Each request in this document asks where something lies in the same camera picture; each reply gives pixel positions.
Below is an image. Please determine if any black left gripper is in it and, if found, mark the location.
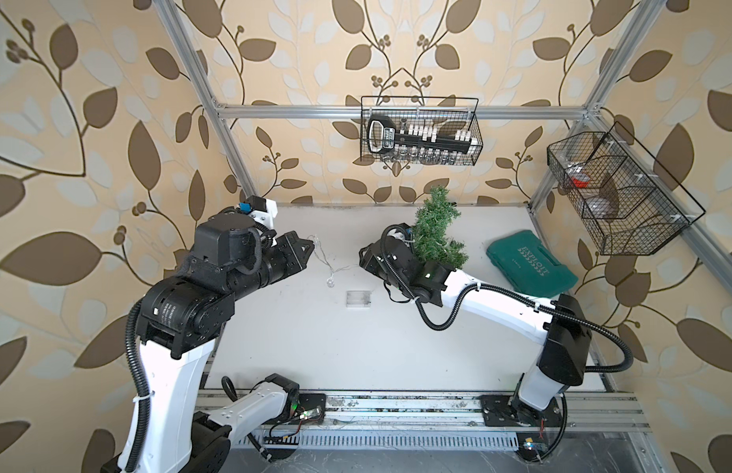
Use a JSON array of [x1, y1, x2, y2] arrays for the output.
[[220, 229, 314, 305]]

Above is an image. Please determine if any small green christmas tree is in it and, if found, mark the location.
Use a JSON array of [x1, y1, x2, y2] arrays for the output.
[[411, 186, 469, 269]]

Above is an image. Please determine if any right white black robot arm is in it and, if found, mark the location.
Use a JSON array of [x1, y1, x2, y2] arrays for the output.
[[359, 224, 634, 414]]

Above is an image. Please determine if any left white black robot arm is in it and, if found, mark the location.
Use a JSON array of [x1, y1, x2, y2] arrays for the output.
[[101, 204, 315, 472]]

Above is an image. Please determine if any clear battery box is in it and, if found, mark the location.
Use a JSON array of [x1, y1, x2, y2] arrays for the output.
[[345, 291, 372, 309]]

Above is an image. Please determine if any green plastic tool case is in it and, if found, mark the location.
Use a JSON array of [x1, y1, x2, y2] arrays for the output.
[[486, 231, 578, 298]]

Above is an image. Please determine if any red item in basket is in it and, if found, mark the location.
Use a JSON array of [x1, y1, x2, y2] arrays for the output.
[[566, 165, 592, 188]]

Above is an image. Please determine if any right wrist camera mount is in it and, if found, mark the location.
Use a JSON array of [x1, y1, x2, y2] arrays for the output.
[[388, 224, 415, 244]]

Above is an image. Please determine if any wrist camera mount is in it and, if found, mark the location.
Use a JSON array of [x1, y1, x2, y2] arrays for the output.
[[388, 224, 415, 244], [237, 195, 278, 231]]

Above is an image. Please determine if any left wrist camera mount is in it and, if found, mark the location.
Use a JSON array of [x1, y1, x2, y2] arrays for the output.
[[237, 195, 278, 231]]

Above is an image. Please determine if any black socket holder rail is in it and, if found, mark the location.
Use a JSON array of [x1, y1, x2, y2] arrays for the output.
[[362, 114, 484, 155]]

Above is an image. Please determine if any back black wire basket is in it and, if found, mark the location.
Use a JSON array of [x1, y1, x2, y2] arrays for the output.
[[360, 95, 484, 167]]

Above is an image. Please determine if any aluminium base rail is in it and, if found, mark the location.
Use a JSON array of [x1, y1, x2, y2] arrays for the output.
[[193, 388, 651, 433]]

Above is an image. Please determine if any side black wire basket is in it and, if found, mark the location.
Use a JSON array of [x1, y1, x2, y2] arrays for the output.
[[547, 122, 706, 256]]

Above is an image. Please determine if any aluminium frame post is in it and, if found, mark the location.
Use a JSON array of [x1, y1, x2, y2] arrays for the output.
[[154, 0, 258, 195]]

